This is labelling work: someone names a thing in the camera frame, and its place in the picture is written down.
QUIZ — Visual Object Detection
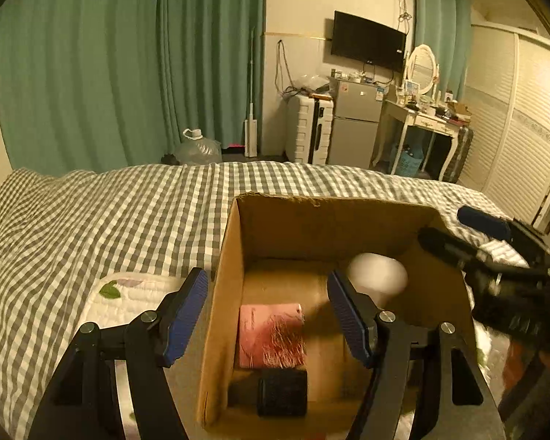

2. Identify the hanging black cable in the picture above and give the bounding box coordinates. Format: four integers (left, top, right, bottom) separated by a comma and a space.
275, 39, 294, 98

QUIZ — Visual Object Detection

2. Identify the white quilted leaf-print mat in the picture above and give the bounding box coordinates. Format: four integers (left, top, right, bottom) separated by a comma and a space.
80, 271, 199, 440

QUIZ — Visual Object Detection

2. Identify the brown cardboard box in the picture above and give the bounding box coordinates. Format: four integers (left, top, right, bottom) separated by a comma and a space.
197, 194, 480, 440

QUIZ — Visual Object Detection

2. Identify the white hard suitcase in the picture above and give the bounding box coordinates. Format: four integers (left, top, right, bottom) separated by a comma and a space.
285, 94, 335, 164

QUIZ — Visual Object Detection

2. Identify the white flat mop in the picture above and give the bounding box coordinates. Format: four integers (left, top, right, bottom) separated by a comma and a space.
243, 27, 259, 158

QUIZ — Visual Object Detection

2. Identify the white louvred wardrobe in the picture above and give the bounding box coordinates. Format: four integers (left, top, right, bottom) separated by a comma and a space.
458, 22, 550, 234

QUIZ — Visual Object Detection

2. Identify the grey checked blanket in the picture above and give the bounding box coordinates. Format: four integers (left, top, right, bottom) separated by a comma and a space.
0, 161, 514, 427

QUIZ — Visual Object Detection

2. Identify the pink packet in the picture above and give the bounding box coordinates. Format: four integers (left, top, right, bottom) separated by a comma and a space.
237, 302, 308, 370

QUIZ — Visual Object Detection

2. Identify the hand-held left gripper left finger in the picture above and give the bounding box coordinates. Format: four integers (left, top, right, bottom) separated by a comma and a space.
27, 267, 210, 440

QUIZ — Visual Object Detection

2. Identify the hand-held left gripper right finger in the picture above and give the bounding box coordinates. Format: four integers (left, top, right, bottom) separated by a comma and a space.
327, 269, 507, 440

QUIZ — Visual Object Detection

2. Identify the black wall television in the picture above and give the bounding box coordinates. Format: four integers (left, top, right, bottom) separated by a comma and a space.
331, 10, 407, 73

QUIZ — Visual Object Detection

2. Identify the blue basket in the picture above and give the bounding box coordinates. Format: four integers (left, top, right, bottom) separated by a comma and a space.
391, 143, 426, 177

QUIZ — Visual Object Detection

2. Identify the narrow green curtain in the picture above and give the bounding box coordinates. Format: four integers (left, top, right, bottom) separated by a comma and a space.
412, 0, 473, 102

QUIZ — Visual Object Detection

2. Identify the white dressing table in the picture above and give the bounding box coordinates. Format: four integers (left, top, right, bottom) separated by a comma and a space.
370, 99, 463, 183

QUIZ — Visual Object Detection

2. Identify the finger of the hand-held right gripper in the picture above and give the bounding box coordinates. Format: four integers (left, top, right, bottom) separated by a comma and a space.
417, 227, 548, 281
456, 206, 514, 242

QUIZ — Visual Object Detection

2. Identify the large clear water bottle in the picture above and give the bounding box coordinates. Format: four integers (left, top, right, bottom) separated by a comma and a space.
172, 128, 223, 165

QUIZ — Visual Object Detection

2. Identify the white round object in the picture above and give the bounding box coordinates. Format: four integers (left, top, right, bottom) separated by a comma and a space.
347, 252, 410, 309

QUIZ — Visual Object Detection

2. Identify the wide green curtain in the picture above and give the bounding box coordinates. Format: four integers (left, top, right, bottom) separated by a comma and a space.
0, 0, 267, 176

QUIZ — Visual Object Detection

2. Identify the silver two-door fridge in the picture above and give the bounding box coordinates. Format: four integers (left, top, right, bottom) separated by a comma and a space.
326, 77, 386, 169

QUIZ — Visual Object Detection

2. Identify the black ribbed cylinder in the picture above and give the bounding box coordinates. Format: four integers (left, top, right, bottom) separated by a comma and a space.
256, 368, 309, 418

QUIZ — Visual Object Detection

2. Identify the dark suitcase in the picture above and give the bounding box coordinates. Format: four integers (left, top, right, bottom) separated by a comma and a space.
441, 125, 474, 184

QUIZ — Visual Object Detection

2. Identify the oval white-framed mirror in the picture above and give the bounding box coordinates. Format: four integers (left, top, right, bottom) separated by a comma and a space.
404, 44, 441, 100

